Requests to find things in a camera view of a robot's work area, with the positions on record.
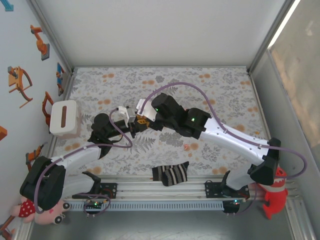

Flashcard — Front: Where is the red toy figure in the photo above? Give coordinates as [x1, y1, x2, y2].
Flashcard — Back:
[257, 166, 289, 220]

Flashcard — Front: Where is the white slotted cable duct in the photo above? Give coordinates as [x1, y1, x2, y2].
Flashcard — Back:
[66, 201, 225, 212]

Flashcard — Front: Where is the aluminium mounting rail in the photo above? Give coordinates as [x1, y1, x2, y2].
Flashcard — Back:
[27, 174, 305, 201]

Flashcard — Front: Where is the orange grey gripper sticker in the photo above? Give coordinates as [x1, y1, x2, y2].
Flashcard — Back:
[7, 65, 34, 109]

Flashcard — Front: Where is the pink plush pig toy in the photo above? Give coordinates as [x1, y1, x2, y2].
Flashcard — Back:
[9, 196, 71, 226]

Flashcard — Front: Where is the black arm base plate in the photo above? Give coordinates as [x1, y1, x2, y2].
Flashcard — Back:
[204, 181, 251, 200]
[71, 182, 118, 200]

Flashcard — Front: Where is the grey floral table mat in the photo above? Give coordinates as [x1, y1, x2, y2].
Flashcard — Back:
[53, 66, 272, 176]

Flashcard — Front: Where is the blue orange machine sticker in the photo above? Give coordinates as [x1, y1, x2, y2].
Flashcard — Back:
[55, 62, 67, 97]

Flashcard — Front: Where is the black white striped sock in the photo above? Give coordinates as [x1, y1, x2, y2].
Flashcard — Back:
[151, 161, 190, 187]

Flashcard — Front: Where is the aluminium table edge bar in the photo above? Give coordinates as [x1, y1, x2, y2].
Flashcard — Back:
[71, 65, 251, 70]

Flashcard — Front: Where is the small circuit board green light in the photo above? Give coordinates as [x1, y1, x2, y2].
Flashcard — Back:
[223, 198, 247, 214]
[84, 199, 107, 210]

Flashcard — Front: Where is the orange bar sticker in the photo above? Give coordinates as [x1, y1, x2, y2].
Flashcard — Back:
[0, 214, 17, 240]

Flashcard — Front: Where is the white tissue box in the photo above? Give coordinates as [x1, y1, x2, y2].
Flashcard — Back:
[49, 99, 79, 139]

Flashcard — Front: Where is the aluminium frame post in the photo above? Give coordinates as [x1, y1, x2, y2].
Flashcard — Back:
[246, 0, 302, 76]
[26, 0, 76, 76]

